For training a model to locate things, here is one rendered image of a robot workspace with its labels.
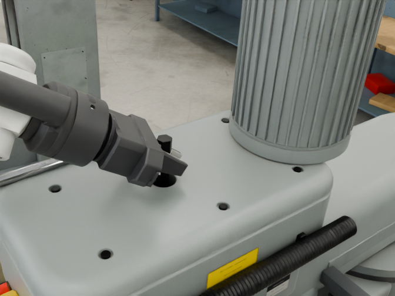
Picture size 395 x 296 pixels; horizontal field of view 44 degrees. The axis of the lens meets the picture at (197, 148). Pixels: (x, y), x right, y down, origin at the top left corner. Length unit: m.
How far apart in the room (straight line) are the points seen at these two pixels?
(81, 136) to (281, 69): 0.29
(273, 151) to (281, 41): 0.17
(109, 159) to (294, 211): 0.28
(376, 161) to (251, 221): 0.47
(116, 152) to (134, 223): 0.09
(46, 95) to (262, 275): 0.37
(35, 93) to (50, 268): 0.19
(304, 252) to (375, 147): 0.44
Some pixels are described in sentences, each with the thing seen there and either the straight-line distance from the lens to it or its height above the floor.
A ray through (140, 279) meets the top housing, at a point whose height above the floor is 1.87.
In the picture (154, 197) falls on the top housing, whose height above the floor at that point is 1.89.
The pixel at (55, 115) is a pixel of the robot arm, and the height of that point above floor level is 2.04.
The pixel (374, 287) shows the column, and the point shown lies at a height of 1.53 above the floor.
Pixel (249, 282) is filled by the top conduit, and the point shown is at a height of 1.80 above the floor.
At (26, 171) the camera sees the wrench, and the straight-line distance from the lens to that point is 0.72.
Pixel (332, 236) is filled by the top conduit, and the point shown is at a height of 1.80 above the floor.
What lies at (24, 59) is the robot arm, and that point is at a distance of 0.58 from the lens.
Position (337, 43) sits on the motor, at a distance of 0.68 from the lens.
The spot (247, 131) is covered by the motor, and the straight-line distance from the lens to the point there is 0.76.
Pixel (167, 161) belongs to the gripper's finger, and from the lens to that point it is 0.66.
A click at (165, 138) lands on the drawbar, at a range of 0.66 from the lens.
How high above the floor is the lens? 2.31
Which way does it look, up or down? 33 degrees down
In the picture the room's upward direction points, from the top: 4 degrees clockwise
